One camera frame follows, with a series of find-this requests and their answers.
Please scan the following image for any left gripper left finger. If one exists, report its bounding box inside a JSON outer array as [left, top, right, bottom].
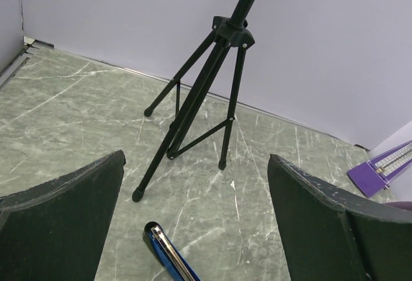
[[1, 150, 126, 280]]

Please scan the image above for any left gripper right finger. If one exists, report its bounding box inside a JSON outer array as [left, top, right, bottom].
[[267, 154, 411, 280]]

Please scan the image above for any purple metronome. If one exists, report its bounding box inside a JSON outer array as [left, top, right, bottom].
[[347, 141, 411, 197]]

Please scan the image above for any aluminium rail frame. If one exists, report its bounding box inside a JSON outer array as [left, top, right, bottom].
[[0, 37, 54, 89]]

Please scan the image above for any blue black stapler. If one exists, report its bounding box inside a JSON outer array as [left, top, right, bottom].
[[142, 221, 200, 281]]

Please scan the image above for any black perforated music stand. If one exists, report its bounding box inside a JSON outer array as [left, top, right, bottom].
[[132, 0, 255, 203]]

